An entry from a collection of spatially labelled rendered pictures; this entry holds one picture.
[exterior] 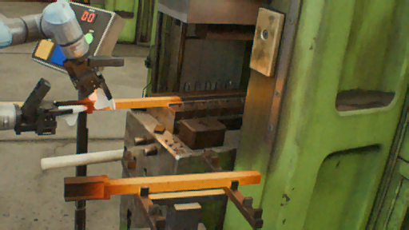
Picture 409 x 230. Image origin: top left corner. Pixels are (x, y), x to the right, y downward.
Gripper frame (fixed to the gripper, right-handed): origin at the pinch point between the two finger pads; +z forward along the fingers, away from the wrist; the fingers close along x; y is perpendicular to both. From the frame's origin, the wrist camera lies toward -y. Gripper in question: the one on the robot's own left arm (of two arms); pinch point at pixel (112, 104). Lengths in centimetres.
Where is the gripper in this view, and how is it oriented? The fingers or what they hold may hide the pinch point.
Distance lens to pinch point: 147.0
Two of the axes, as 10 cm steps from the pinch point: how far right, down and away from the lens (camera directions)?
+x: 5.1, 3.7, -7.8
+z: 3.0, 7.7, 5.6
